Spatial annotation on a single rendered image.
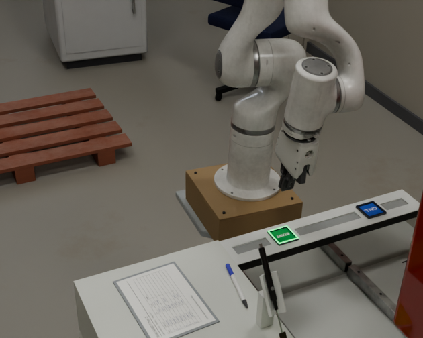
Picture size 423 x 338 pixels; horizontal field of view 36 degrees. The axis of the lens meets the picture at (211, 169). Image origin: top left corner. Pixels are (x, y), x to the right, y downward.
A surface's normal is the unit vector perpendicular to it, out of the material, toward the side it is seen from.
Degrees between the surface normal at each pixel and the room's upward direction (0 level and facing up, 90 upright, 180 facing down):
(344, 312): 0
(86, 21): 90
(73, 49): 90
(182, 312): 0
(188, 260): 0
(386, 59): 90
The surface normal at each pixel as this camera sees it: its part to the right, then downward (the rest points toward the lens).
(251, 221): 0.38, 0.50
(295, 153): -0.83, 0.29
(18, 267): 0.02, -0.85
